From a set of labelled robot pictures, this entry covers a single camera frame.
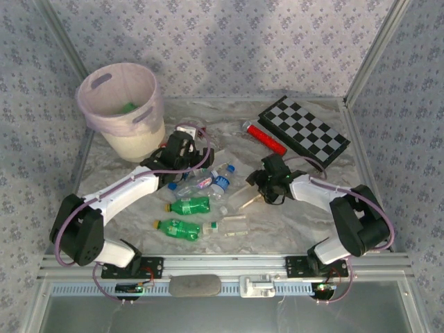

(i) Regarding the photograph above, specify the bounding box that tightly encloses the clear plastic case wooden edge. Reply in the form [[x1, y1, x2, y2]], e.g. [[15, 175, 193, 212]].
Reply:
[[221, 214, 250, 239], [232, 182, 265, 212]]

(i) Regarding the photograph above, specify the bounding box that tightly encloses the clear bottle blue white label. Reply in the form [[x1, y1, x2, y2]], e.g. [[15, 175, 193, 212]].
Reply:
[[168, 171, 197, 191]]

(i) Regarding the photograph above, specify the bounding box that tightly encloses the water bottle blue label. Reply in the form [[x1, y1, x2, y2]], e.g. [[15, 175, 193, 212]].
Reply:
[[210, 175, 232, 202]]

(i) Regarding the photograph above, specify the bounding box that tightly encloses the clear bottle pink purple label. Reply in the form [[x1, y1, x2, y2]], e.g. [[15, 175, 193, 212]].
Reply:
[[175, 169, 220, 200]]

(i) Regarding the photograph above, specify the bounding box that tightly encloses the white bin with pink liner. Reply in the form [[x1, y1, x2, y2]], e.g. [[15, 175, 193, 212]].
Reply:
[[75, 62, 167, 163]]

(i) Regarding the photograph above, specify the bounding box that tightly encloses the clear plastic piece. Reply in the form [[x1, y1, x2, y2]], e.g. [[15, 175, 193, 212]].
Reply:
[[207, 148, 226, 167]]

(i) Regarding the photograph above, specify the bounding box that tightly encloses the black grey folding chessboard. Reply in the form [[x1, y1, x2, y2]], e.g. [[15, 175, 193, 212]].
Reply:
[[258, 95, 351, 167]]

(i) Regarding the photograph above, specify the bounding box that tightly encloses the white plastic latch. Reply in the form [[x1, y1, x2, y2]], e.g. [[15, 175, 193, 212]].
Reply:
[[239, 273, 277, 298]]

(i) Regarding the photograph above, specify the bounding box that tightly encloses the grey oval pad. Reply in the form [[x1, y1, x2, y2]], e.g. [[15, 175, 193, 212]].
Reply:
[[169, 274, 222, 298]]

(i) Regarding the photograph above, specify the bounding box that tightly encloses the grey metal panel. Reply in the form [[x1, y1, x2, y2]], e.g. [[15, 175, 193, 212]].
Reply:
[[44, 281, 422, 333]]

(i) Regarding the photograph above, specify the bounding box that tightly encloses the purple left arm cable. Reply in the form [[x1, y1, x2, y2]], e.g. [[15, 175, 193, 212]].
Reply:
[[55, 123, 213, 306]]

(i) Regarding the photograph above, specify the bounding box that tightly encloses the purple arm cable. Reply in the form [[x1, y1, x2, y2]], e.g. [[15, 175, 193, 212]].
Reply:
[[55, 123, 213, 306], [282, 155, 396, 306]]

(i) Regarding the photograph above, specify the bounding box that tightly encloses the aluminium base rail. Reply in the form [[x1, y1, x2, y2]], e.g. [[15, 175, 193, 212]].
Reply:
[[38, 254, 411, 280]]

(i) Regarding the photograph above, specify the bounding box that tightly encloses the aluminium side rail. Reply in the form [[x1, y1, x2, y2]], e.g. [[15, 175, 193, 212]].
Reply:
[[341, 102, 396, 254], [44, 128, 96, 257]]

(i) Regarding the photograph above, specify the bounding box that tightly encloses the grey slotted cable duct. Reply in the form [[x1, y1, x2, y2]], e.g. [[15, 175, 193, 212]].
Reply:
[[51, 281, 348, 298]]

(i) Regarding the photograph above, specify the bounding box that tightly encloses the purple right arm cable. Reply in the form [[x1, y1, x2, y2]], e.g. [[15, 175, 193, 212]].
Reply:
[[282, 155, 396, 306]]

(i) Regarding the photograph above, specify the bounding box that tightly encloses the aluminium frame post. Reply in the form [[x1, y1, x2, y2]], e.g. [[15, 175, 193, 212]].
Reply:
[[342, 0, 416, 108], [34, 0, 92, 83]]

